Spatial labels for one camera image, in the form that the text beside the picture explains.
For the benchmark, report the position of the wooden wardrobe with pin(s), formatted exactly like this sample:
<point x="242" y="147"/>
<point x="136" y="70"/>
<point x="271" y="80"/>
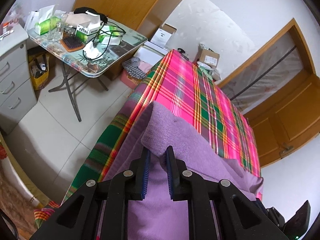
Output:
<point x="130" y="0"/>

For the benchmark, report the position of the checked grey cloth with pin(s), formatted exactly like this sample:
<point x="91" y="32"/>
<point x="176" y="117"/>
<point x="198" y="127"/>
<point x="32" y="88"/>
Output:
<point x="132" y="71"/>

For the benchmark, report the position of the large white box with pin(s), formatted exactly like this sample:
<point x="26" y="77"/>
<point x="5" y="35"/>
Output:
<point x="150" y="53"/>

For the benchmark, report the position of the printed top folding table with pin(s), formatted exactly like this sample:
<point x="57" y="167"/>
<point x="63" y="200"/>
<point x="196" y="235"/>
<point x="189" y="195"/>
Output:
<point x="125" y="47"/>

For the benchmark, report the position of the wooden door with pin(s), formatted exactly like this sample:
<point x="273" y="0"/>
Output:
<point x="292" y="120"/>

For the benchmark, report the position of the pink cloth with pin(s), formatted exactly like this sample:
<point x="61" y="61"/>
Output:
<point x="145" y="67"/>

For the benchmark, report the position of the glass mug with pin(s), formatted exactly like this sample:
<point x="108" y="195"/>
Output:
<point x="56" y="31"/>

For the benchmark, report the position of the grey tape roll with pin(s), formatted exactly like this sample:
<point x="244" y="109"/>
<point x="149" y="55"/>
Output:
<point x="136" y="61"/>

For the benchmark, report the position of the crumpled white tissue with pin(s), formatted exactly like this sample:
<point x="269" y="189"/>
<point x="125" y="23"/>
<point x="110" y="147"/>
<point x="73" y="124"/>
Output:
<point x="91" y="51"/>

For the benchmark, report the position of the brown cardboard box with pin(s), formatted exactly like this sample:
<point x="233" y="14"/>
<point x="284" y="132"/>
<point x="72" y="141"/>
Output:
<point x="208" y="56"/>

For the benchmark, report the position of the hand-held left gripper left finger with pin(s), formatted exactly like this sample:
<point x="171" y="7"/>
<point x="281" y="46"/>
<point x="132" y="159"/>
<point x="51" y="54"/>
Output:
<point x="146" y="172"/>

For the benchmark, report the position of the yellow bag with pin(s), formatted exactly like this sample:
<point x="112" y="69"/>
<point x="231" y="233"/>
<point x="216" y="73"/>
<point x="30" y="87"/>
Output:
<point x="41" y="77"/>

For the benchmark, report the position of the wooden hairbrush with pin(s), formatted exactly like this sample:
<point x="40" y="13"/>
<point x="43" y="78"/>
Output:
<point x="72" y="44"/>

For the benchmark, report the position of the grey parcel bags pile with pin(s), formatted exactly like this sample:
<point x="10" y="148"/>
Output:
<point x="212" y="72"/>

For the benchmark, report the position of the wooden door frame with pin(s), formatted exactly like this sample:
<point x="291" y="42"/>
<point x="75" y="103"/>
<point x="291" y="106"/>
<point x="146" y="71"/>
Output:
<point x="250" y="58"/>

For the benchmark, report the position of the pink plaid bed sheet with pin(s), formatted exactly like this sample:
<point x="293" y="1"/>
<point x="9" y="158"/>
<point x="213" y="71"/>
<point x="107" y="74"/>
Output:
<point x="185" y="85"/>

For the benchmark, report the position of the black pouch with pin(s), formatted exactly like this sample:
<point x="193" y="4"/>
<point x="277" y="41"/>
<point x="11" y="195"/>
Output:
<point x="85" y="10"/>

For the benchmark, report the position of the white green medicine box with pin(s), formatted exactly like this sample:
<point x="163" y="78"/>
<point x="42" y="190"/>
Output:
<point x="87" y="32"/>

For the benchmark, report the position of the clear plastic door curtain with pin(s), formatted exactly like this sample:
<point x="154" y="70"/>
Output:
<point x="265" y="77"/>

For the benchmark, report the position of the green tissue pack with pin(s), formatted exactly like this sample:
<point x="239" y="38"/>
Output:
<point x="112" y="40"/>
<point x="46" y="25"/>

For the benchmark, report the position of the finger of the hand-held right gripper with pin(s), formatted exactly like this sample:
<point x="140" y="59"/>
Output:
<point x="262" y="208"/>

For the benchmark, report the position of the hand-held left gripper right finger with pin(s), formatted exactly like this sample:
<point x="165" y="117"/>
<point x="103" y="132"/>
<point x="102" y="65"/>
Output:
<point x="170" y="175"/>

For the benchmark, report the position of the grey drawer cabinet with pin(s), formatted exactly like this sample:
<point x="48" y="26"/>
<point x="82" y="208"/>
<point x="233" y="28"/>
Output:
<point x="15" y="85"/>

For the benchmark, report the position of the open white box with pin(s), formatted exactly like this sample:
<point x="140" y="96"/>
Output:
<point x="163" y="36"/>

